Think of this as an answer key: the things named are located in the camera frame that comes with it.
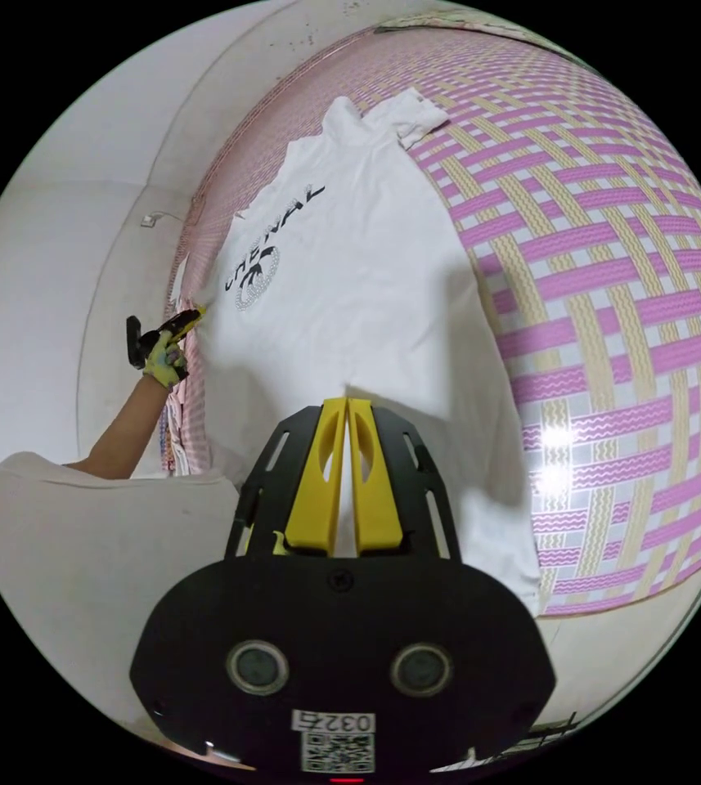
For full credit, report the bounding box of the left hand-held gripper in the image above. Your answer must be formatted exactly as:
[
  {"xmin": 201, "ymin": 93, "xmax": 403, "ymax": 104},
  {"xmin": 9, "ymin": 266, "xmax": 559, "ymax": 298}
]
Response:
[{"xmin": 140, "ymin": 306, "xmax": 208, "ymax": 352}]

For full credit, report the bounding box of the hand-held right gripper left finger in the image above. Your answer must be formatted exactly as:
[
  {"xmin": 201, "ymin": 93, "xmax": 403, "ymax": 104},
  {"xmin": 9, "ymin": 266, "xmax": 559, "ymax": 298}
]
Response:
[{"xmin": 284, "ymin": 397, "xmax": 348, "ymax": 557}]

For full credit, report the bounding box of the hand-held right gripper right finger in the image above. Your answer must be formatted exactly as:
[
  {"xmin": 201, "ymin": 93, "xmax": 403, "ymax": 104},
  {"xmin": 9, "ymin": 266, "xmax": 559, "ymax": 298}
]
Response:
[{"xmin": 347, "ymin": 397, "xmax": 404, "ymax": 557}]

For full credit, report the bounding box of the white short sleeve with letters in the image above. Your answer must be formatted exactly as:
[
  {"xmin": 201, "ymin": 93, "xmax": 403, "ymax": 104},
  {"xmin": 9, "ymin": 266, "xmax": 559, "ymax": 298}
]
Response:
[{"xmin": 193, "ymin": 88, "xmax": 542, "ymax": 617}]

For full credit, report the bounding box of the person's left forearm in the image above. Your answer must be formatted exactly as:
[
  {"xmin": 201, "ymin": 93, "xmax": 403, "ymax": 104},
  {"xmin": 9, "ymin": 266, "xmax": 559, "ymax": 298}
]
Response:
[{"xmin": 63, "ymin": 371, "xmax": 172, "ymax": 481}]

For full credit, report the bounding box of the person's left hand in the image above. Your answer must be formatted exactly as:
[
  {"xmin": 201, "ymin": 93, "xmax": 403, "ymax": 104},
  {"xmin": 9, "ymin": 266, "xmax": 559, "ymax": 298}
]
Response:
[{"xmin": 143, "ymin": 330, "xmax": 191, "ymax": 393}]

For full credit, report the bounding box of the person's body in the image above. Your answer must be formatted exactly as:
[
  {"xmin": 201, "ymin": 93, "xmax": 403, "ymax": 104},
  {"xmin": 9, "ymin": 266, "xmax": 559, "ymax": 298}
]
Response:
[{"xmin": 0, "ymin": 451, "xmax": 245, "ymax": 759}]

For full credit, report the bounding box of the bed with pink woven mat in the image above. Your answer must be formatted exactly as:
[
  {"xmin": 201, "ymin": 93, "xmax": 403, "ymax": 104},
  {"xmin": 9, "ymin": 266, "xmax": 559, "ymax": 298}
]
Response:
[{"xmin": 158, "ymin": 24, "xmax": 701, "ymax": 617}]

